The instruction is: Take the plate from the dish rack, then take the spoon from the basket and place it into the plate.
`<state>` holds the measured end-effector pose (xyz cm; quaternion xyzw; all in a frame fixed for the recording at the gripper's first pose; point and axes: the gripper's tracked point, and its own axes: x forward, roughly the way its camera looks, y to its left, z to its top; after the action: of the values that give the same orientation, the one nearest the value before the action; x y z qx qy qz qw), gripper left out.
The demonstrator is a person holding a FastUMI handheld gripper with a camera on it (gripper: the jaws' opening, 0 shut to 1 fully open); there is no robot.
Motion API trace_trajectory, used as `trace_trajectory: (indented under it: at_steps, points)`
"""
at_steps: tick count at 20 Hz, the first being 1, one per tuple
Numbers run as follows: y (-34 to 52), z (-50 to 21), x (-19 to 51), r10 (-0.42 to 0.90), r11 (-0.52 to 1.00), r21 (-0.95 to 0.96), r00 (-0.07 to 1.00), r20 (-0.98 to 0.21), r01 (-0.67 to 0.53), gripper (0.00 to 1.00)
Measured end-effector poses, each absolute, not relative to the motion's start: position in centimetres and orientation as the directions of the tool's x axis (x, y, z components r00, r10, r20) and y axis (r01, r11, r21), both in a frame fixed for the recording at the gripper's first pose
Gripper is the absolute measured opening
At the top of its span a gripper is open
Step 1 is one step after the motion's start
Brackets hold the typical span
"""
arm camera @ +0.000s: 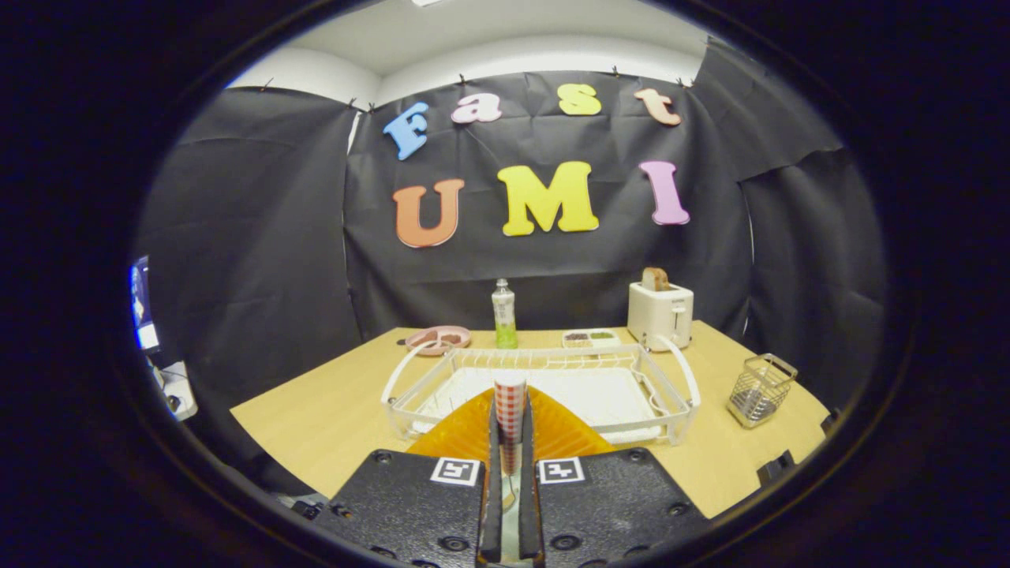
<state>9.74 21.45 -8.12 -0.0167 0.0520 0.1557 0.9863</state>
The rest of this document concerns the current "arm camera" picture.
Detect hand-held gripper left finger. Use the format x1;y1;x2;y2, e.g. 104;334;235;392
327;387;503;568

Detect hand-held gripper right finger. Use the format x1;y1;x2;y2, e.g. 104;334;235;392
521;387;711;568

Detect checkered handle spoon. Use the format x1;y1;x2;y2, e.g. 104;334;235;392
494;371;528;476

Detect white wire dish rack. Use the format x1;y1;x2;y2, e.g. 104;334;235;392
381;335;701;447

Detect metal wire basket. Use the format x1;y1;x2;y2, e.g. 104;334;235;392
726;353;799;429

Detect pink divided plate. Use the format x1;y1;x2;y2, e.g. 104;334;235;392
404;325;473;357

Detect white divided snack dish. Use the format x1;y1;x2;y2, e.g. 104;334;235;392
562;328;622;350

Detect white drain tray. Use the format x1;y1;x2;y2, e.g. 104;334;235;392
414;367;664;443

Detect clear bottle green liquid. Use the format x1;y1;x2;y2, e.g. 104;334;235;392
491;278;519;349

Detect white toaster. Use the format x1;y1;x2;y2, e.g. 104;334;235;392
627;282;695;352

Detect white device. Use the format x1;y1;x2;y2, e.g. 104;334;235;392
154;361;198;421

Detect black backdrop cloth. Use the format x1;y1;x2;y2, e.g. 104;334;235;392
134;35;888;474

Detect computer monitor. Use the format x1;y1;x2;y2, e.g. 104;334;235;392
130;255;161;353

